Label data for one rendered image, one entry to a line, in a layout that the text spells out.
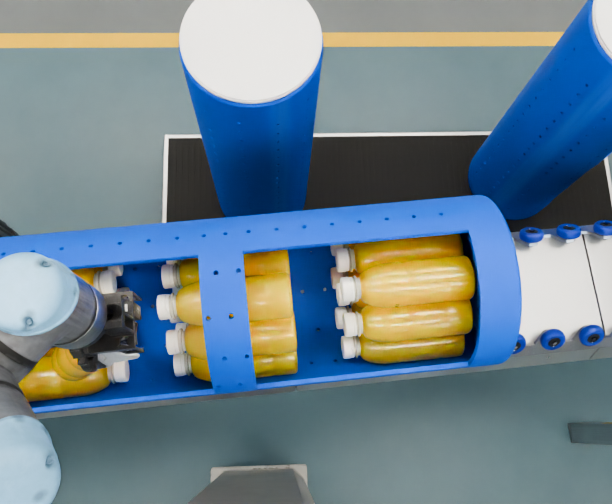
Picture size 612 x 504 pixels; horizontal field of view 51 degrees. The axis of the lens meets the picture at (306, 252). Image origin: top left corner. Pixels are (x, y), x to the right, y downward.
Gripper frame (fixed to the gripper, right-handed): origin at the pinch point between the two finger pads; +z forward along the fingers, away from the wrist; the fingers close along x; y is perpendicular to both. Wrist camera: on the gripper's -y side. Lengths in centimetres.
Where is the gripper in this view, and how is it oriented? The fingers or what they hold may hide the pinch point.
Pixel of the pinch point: (105, 339)
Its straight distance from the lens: 96.1
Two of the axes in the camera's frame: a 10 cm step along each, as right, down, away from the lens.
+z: -0.2, 2.5, 9.7
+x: -1.1, -9.6, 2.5
